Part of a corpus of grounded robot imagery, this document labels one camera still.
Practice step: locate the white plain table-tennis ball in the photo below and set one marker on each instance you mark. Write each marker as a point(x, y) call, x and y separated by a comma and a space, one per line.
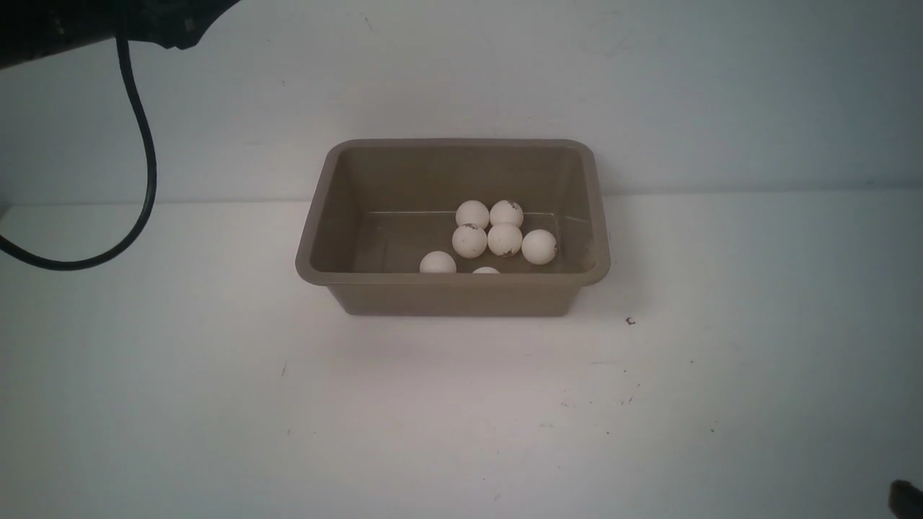
point(437, 262)

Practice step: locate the white ball with smudge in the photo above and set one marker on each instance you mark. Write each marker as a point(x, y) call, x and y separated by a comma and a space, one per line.
point(504, 240)

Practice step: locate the white ball with logo rear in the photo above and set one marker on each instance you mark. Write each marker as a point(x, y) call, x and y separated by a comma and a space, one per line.
point(506, 212)

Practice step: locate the white ball with logo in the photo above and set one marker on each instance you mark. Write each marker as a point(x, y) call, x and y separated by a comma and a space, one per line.
point(506, 212)
point(539, 247)

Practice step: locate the white ball with logo front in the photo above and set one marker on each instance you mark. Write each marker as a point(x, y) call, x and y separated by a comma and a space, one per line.
point(539, 247)

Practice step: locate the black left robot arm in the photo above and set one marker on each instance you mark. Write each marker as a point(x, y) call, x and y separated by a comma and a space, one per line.
point(31, 30)

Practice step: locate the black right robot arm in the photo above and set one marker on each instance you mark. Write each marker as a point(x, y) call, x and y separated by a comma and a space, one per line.
point(905, 500)

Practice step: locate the tan plastic bin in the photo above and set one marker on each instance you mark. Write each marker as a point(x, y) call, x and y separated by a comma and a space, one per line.
point(382, 204)

